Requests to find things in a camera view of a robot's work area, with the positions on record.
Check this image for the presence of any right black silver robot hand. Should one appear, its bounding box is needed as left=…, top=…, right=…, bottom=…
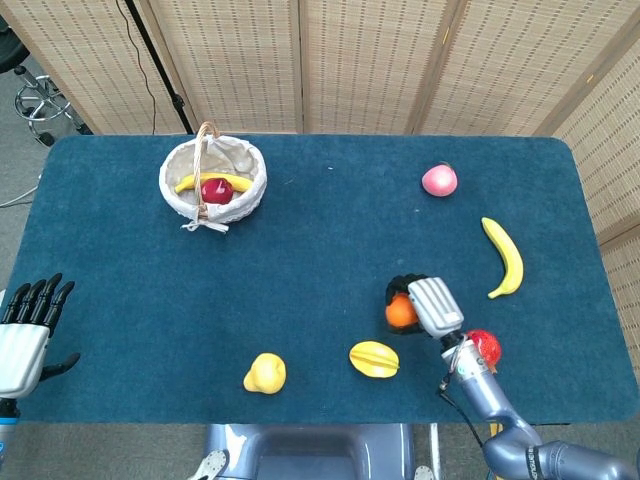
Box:
left=385, top=273, right=470, bottom=344

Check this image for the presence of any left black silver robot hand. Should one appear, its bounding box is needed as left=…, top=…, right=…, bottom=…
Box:
left=0, top=272, right=81, bottom=400

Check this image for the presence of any orange fruit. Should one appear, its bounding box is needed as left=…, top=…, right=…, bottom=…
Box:
left=385, top=293, right=419, bottom=329

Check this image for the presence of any red pomegranate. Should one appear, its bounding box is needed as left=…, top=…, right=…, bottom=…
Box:
left=467, top=329, right=503, bottom=375

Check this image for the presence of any wicker basket with cloth lining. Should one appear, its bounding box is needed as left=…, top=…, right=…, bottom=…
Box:
left=159, top=121, right=268, bottom=234

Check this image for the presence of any yellow starfruit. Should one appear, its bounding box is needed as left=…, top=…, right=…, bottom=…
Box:
left=348, top=340, right=401, bottom=379

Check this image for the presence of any large yellow banana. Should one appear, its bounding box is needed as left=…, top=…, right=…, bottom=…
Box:
left=480, top=216, right=525, bottom=300

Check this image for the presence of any pink peach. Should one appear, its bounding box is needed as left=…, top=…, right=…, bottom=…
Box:
left=421, top=162, right=459, bottom=197

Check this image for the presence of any blue tablecloth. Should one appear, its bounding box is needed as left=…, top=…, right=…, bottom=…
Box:
left=0, top=133, right=632, bottom=426

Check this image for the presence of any white table leg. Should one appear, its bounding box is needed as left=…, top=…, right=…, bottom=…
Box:
left=428, top=423, right=442, bottom=471

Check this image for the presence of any yellow pear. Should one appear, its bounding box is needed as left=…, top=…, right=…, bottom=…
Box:
left=243, top=352, right=288, bottom=396

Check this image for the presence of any blue-grey robot torso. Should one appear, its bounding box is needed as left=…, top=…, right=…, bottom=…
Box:
left=187, top=423, right=441, bottom=480

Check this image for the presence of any small yellow banana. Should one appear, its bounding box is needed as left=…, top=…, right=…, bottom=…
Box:
left=174, top=172, right=255, bottom=195

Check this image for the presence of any red apple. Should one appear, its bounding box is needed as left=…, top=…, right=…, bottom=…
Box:
left=200, top=177, right=235, bottom=205

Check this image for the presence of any office chair with chrome base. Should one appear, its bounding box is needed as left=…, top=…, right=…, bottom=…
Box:
left=0, top=14, right=95, bottom=148

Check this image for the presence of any woven bamboo folding screen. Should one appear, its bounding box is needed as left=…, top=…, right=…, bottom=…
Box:
left=0, top=0, right=640, bottom=396

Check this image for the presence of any black tripod stand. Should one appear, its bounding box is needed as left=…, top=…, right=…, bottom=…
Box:
left=123, top=0, right=196, bottom=135

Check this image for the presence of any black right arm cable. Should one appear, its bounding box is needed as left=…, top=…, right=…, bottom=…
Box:
left=437, top=379, right=489, bottom=449

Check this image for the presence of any white floor cable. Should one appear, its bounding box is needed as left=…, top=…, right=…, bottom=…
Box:
left=0, top=172, right=44, bottom=209

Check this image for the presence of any thin black hanging cable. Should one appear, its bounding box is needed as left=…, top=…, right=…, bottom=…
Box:
left=115, top=0, right=159, bottom=135

